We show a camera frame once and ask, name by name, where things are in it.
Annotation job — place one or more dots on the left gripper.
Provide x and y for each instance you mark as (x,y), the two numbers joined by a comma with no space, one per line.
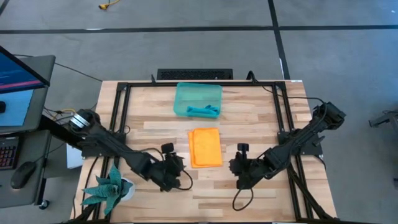
(166,174)

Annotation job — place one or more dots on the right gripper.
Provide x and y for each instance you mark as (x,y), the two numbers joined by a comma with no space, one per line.
(248,172)

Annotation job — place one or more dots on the orange microfiber towel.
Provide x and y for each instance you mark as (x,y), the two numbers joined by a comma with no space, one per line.
(205,147)

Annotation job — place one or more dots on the teal microfiber towel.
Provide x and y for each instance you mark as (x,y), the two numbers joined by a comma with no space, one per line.
(202,110)

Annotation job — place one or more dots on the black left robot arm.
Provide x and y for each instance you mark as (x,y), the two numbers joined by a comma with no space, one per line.
(124,152)

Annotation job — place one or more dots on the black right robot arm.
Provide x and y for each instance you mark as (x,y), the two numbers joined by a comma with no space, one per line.
(298,140)

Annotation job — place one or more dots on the teal translucent plastic basket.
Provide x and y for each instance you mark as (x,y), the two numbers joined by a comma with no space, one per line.
(196,95)

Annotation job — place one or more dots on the white plant pot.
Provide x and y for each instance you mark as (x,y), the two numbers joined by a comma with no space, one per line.
(132,190)

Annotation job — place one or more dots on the artificial green plant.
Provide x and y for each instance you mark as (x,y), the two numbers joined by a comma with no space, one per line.
(109,189)

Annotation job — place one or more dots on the white box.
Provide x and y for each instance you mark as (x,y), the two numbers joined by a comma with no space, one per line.
(74,157)

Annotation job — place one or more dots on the black diagonal support bar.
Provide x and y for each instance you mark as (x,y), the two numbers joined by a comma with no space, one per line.
(59,132)

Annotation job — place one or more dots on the black caster wheel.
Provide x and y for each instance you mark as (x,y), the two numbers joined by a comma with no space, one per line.
(44,204)

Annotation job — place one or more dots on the black equipment piece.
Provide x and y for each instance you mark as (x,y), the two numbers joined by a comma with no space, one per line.
(382,119)

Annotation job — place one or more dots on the black computer mouse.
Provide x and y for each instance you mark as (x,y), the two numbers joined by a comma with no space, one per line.
(21,175)

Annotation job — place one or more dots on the black backlit keyboard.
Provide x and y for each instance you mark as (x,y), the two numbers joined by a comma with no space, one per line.
(7,154)

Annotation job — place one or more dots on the grey desk cart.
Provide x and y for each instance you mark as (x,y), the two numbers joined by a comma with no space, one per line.
(40,71)

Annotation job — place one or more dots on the monitor with blue screen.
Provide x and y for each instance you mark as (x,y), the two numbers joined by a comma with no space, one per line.
(18,74)

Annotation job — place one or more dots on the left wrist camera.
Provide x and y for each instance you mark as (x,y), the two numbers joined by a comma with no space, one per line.
(168,148)

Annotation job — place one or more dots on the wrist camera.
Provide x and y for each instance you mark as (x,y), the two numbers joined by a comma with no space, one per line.
(243,147)
(168,148)

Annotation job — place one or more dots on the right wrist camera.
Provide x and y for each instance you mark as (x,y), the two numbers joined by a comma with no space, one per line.
(243,147)

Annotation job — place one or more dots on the black metal table frame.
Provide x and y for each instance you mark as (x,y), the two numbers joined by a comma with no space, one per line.
(149,84)

